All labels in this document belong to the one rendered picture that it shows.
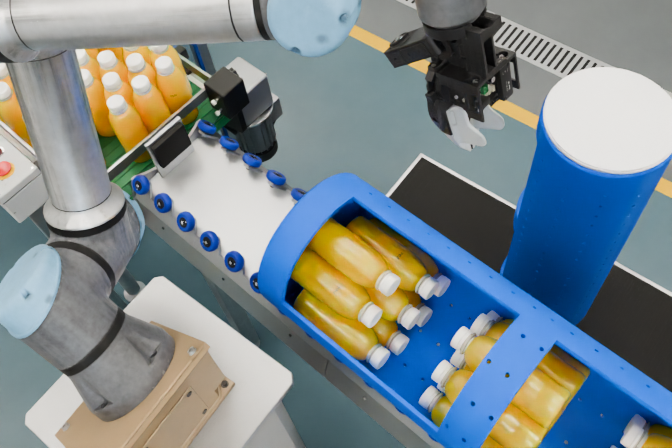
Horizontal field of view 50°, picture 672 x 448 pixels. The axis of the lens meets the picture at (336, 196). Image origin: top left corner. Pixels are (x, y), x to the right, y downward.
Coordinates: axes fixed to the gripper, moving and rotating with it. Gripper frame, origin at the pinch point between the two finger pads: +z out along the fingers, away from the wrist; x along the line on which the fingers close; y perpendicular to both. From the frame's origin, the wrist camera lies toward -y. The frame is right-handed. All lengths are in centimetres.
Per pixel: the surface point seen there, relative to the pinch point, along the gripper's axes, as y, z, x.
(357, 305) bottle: -18.2, 35.0, -14.8
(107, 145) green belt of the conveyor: -102, 33, -18
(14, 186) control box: -87, 18, -42
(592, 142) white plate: -12, 44, 46
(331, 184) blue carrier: -30.2, 20.7, -4.2
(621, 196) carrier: -5, 55, 46
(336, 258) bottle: -23.9, 28.8, -12.1
